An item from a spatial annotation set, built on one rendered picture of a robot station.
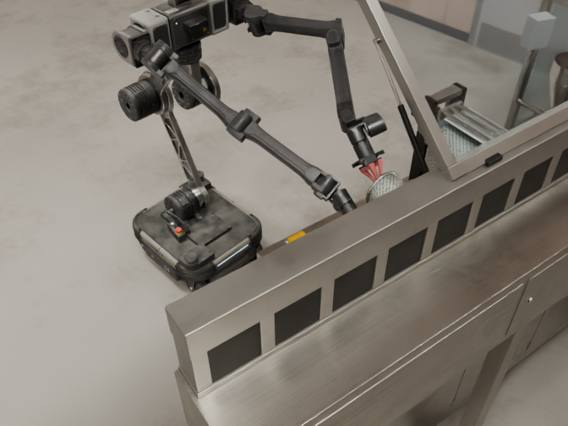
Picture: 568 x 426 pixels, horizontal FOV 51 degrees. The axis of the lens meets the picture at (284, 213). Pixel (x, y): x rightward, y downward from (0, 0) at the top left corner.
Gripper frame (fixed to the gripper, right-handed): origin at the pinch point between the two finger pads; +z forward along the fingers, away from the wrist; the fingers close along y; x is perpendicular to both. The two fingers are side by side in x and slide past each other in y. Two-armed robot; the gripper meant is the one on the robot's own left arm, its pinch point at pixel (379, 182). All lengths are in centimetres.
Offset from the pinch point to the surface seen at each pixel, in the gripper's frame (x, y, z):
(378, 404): 43, 56, 46
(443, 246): 44, 22, 22
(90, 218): -212, 59, -60
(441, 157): 59, 23, 2
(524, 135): 60, -3, 6
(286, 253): 56, 66, 7
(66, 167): -248, 55, -104
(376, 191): 6.8, 7.2, 2.6
